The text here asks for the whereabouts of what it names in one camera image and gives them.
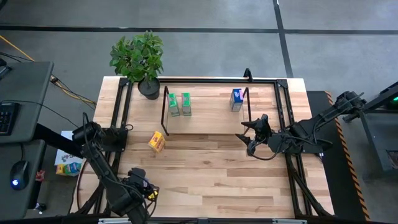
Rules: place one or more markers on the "yellow Pops cereal box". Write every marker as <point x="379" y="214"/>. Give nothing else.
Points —
<point x="157" y="141"/>

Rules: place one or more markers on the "dark grey metal table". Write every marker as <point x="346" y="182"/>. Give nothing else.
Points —
<point x="373" y="130"/>

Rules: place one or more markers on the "grey desk top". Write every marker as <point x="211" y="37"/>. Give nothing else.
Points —
<point x="28" y="93"/>
<point x="18" y="202"/>

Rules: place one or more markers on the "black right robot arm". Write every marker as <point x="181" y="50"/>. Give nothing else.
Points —
<point x="326" y="118"/>

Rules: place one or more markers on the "small red object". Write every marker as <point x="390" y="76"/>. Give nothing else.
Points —
<point x="39" y="175"/>

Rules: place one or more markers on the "black triangular bracket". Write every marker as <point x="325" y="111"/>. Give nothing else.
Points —
<point x="247" y="74"/>

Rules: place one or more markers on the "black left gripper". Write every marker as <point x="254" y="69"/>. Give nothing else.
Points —
<point x="140" y="182"/>

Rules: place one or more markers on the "yellow mini box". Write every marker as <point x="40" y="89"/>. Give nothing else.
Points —
<point x="59" y="169"/>

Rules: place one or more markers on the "green mini box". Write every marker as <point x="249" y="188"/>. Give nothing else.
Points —
<point x="67" y="169"/>

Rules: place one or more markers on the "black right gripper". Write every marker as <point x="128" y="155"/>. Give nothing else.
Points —
<point x="267" y="137"/>

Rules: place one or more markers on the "green leafy plant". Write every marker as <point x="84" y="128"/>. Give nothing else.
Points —
<point x="138" y="56"/>

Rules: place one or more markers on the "black aluminium rig frame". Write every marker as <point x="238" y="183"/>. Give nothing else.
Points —
<point x="217" y="80"/>

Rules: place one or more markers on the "black hazard-striped floor mat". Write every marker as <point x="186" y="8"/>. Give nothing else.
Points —
<point x="339" y="186"/>

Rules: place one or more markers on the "black metal wood shelf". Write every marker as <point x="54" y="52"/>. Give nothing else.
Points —
<point x="211" y="121"/>

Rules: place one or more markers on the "black plant pot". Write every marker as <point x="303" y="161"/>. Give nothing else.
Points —
<point x="150" y="89"/>

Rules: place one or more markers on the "blue mini box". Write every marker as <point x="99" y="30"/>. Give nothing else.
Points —
<point x="75" y="167"/>

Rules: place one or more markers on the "blue cereal box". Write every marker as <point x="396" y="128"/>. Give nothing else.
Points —
<point x="236" y="99"/>

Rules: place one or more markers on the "black computer mouse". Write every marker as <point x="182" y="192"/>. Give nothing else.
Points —
<point x="19" y="175"/>

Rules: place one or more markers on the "yellow tag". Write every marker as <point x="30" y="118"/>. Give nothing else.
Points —
<point x="152" y="195"/>

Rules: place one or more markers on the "green cereal box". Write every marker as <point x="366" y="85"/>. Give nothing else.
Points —
<point x="173" y="105"/>
<point x="186" y="104"/>

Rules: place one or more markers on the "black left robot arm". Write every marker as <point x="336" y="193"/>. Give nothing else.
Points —
<point x="102" y="168"/>

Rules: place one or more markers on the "black desk leg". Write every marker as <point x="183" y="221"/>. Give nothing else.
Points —
<point x="59" y="141"/>

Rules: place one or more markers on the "black keyboard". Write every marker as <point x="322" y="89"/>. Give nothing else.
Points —
<point x="6" y="118"/>

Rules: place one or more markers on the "boxes on floor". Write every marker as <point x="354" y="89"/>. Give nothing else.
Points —
<point x="66" y="157"/>

